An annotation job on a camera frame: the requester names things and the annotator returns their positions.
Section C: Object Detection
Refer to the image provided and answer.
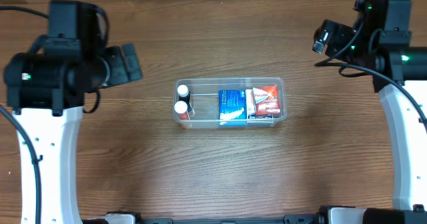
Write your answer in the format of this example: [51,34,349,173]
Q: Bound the dark bottle white cap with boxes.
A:
[177,85,193,112]

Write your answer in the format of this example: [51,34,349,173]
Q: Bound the orange bottle white cap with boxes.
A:
[174,101,189,121]

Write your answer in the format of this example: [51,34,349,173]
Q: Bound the red Panadol box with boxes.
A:
[252,85,281,115]

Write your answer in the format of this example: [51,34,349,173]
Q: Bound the blue Vicks lozenges box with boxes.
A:
[219,89,247,126]

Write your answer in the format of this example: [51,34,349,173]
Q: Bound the white blue Hansaplast box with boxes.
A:
[246,89,256,119]

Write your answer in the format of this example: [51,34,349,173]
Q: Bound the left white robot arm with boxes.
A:
[1,0,143,223]

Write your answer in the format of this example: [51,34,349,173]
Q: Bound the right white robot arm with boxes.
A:
[305,0,426,223]

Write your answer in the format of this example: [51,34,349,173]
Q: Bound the clear plastic container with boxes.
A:
[173,77,288,129]

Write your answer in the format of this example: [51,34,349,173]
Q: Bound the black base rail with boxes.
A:
[82,211,325,224]

